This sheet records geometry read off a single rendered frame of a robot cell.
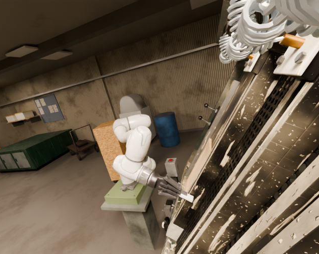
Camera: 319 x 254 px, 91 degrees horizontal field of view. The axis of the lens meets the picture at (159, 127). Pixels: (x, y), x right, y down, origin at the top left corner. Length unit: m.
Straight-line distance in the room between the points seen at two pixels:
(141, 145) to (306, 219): 0.62
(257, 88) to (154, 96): 4.74
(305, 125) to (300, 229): 0.18
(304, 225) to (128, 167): 0.69
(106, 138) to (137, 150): 2.41
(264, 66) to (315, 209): 0.51
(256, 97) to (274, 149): 0.34
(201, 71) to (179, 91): 0.86
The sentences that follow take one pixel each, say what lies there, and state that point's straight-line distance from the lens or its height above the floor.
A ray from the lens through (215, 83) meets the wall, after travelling 5.02.
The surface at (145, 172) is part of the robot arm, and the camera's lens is 0.82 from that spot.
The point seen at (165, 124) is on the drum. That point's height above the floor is 0.70.
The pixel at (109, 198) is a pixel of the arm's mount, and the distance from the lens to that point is 1.81.
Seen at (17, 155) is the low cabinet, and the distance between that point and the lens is 6.76.
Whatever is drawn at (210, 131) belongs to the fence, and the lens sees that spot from 1.37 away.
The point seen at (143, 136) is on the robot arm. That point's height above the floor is 1.60.
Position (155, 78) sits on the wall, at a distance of 5.21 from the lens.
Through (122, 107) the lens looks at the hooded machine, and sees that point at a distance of 4.91.
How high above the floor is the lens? 1.82
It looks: 16 degrees down
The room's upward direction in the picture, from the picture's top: 14 degrees counter-clockwise
